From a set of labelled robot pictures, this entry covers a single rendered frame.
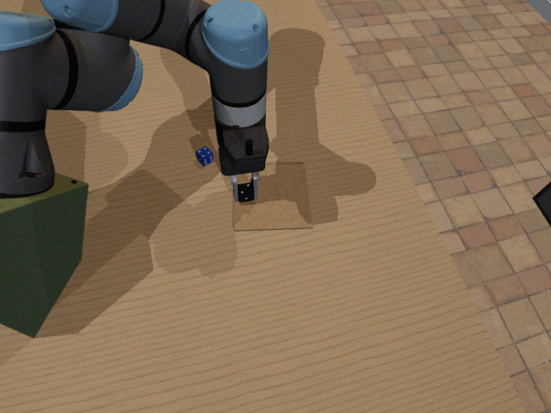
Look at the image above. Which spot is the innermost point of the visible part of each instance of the tan cork mat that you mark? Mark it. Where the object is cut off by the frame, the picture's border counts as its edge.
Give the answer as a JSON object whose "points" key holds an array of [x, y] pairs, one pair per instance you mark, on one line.
{"points": [[282, 201]]}

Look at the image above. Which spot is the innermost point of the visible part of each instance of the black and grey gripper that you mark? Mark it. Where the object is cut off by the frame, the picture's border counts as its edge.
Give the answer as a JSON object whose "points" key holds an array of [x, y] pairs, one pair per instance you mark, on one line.
{"points": [[246, 149]]}

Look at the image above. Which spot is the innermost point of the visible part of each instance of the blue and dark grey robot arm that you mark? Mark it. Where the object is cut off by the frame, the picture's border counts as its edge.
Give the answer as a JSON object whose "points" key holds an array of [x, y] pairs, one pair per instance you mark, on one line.
{"points": [[47, 64]]}

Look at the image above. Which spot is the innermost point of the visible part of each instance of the black die with white pips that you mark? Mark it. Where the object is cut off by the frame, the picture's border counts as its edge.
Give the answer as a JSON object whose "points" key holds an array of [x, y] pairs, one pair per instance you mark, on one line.
{"points": [[245, 192]]}

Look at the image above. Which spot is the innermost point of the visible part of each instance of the blue die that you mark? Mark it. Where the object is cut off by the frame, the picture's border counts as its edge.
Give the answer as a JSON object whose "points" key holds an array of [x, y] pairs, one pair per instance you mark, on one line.
{"points": [[204, 156]]}

